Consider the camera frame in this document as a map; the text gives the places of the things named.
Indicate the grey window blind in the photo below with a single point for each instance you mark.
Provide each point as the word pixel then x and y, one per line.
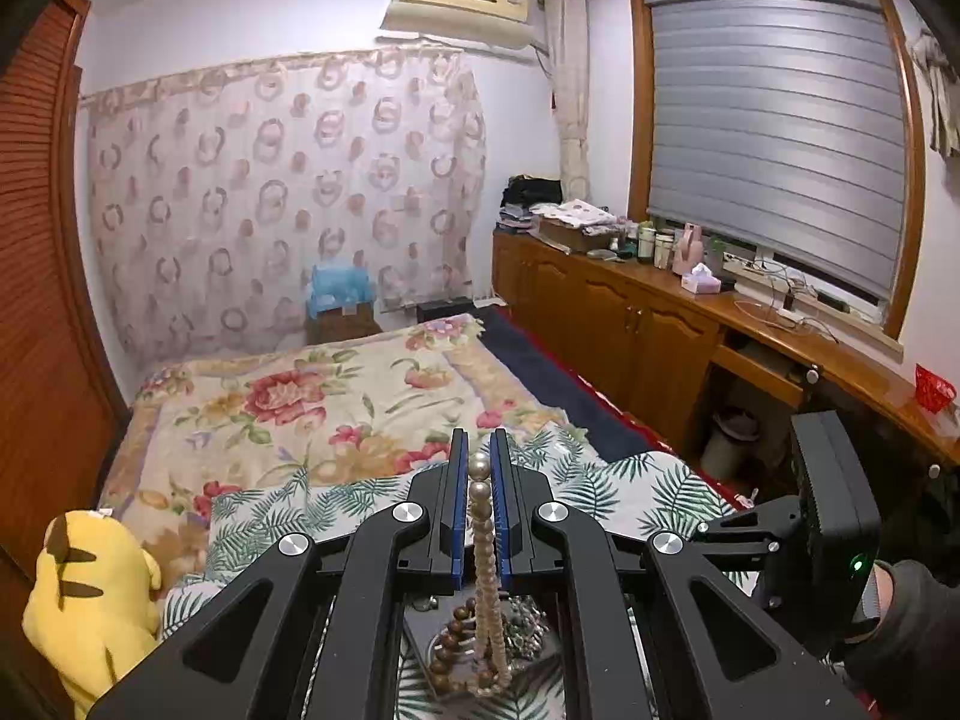
pixel 772 127

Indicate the pile of dark clothes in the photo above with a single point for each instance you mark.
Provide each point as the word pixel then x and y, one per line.
pixel 529 199

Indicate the leaf print cloth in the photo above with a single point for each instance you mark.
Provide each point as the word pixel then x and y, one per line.
pixel 645 487

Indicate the black box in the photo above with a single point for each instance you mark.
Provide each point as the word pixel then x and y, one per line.
pixel 416 626

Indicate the red basket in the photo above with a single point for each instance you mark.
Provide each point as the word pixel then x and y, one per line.
pixel 934 388

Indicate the pink bottle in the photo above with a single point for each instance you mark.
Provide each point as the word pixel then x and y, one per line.
pixel 688 255

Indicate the circle patterned curtain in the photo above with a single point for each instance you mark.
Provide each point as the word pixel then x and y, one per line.
pixel 262 202

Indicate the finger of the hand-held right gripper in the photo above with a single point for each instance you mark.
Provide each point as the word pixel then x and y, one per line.
pixel 750 529

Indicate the wooden window frame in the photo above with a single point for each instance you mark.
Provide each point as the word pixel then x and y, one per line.
pixel 637 105

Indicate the brown louvred wardrobe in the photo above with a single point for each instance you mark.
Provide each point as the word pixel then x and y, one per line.
pixel 37 240

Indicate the yellow plush toy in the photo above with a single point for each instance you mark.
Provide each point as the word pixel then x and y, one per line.
pixel 82 600

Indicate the brown box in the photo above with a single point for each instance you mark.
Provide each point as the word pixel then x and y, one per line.
pixel 341 330

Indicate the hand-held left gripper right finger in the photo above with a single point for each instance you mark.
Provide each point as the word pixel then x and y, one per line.
pixel 504 510

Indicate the hanging pale cloth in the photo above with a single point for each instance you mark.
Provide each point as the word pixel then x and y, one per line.
pixel 941 82

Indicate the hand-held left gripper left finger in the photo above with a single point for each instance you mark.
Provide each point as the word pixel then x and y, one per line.
pixel 455 510

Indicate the pink tissue box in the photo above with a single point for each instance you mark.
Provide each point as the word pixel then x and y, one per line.
pixel 701 281

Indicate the beige air conditioner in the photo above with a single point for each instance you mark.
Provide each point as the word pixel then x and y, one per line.
pixel 465 4

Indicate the grey trash bin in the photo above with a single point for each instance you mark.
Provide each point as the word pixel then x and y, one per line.
pixel 729 446

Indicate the person's right forearm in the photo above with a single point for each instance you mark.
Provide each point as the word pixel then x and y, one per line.
pixel 911 637

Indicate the cardboard box with cloth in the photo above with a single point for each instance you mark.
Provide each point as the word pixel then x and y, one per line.
pixel 574 229

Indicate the white jar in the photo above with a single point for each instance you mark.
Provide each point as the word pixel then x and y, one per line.
pixel 664 251

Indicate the floral blanket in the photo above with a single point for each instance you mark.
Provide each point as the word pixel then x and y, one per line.
pixel 300 397

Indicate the green jar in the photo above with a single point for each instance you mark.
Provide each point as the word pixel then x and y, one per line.
pixel 646 244

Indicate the bundled beige curtain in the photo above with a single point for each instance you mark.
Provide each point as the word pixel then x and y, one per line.
pixel 570 90

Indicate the long wooden cabinet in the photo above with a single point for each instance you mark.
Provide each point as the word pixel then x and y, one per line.
pixel 600 315

